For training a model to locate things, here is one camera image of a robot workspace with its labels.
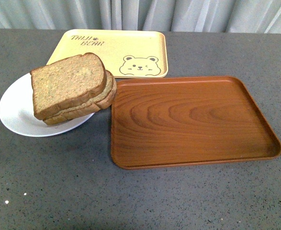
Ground white round plate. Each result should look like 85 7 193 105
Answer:
0 73 93 137

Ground brown wooden tray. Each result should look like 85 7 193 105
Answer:
111 76 281 169

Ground grey pleated curtain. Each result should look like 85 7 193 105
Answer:
0 0 281 34

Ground yellow bear tray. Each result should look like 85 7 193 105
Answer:
48 29 168 79

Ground bread slice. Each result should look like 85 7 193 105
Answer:
30 53 107 120
43 70 117 125

